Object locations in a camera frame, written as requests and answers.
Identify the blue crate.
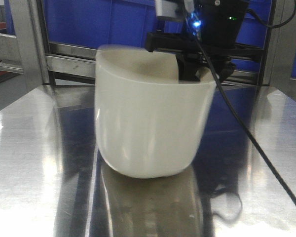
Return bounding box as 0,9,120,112
162,14,267,48
43,0,157,48

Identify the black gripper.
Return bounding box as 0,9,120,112
146,0,261,82

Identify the black cable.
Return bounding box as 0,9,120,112
185,0,296,223

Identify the steel shelf frame behind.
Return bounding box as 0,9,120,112
0,0,296,100

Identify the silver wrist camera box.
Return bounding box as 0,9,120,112
155,0,183,22

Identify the blue crate behind right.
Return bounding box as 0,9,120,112
162,14,267,48

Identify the blue crate behind left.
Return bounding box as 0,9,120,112
43,0,157,48

